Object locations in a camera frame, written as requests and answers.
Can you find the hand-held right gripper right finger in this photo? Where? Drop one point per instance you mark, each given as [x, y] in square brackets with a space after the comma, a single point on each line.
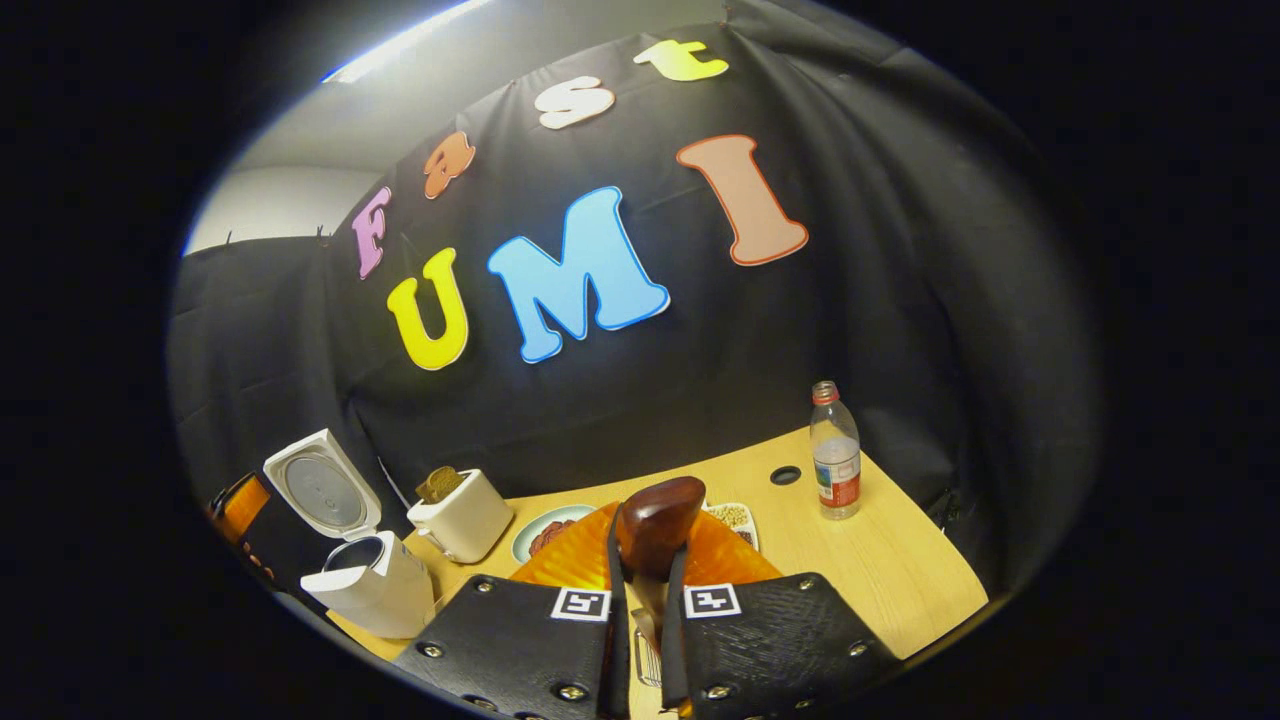
[675, 640]

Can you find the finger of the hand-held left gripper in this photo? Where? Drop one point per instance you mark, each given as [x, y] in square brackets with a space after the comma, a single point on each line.
[245, 505]

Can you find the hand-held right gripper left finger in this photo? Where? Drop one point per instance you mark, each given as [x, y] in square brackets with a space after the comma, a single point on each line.
[617, 640]

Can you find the brown wooden spoon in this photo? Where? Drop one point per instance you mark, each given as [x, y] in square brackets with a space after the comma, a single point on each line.
[655, 525]

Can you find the white rice cooker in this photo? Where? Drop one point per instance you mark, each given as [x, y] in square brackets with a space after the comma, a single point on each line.
[375, 590]

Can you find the brown meat slice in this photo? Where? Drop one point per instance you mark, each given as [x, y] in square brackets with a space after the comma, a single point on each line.
[562, 530]
[543, 543]

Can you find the white divided bean dish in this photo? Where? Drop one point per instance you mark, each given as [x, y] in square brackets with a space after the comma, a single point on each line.
[735, 515]

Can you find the pale green plate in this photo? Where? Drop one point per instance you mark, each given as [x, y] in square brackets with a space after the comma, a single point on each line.
[528, 530]

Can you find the brown bread slice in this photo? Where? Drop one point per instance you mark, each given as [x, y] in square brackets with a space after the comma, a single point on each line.
[452, 480]
[430, 490]

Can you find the white toaster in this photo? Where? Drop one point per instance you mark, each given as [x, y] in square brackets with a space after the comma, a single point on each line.
[465, 520]

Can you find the black desk grommet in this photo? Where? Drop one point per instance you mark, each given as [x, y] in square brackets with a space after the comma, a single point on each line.
[785, 475]

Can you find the clear plastic water bottle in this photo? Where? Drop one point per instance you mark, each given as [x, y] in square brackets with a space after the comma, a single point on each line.
[836, 470]

